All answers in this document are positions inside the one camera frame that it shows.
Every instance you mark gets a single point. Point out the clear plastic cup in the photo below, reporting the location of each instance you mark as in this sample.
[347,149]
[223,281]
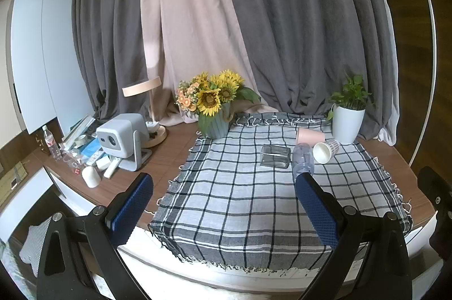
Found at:
[303,160]

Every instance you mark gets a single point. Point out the rectangular glass container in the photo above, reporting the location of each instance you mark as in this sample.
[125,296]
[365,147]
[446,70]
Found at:
[274,157]

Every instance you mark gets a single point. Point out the blue packet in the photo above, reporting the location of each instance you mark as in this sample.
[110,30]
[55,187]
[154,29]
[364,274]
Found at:
[92,148]

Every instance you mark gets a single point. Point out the grey curtain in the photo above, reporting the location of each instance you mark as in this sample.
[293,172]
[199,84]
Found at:
[310,20]
[106,45]

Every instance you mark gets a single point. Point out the small white box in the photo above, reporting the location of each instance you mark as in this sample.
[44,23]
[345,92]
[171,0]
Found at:
[102,163]

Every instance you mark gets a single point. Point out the white patterned paper cup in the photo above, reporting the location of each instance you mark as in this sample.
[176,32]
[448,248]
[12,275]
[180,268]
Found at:
[323,152]

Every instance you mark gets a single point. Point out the pink cup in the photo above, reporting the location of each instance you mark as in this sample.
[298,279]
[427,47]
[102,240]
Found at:
[310,136]

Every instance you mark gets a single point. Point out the grey striped cushion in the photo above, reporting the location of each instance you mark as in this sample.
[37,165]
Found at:
[35,245]

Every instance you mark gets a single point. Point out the checked grey white cloth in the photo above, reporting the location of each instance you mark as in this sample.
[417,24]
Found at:
[243,201]

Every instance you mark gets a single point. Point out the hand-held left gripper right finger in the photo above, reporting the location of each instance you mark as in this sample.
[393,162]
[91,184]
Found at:
[317,211]

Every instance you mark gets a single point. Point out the ribbed blue-grey vase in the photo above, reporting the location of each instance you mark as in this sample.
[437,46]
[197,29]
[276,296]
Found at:
[213,126]

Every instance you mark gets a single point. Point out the white plant pot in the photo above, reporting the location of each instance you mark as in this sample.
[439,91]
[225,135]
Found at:
[346,125]

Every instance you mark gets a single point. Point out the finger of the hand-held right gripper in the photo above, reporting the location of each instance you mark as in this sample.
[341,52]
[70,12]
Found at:
[433,192]

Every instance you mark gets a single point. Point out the stack of books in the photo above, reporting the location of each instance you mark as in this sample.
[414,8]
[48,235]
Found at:
[79,132]

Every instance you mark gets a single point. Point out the white cylinder container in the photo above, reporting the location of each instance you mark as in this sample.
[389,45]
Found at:
[90,177]

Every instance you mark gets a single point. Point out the sunflower bouquet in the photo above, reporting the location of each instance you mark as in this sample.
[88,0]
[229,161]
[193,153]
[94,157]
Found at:
[208,98]

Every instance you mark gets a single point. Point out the green leafy plant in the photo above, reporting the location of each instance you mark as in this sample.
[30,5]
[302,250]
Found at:
[351,93]

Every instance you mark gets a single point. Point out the clear water bottle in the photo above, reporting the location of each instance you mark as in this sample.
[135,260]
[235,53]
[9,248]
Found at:
[50,142]

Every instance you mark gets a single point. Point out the grey projector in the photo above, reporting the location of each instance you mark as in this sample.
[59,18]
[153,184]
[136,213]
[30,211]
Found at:
[118,137]

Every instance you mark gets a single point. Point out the white cabinet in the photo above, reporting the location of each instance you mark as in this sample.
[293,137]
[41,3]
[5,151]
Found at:
[39,56]

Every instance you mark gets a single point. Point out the white remote control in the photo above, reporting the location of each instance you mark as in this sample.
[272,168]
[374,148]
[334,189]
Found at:
[111,170]

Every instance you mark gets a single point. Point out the pink curtain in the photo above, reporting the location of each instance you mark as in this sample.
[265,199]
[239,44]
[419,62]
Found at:
[187,20]

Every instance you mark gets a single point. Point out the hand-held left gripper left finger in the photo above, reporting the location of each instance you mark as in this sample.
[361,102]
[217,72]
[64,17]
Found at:
[131,210]

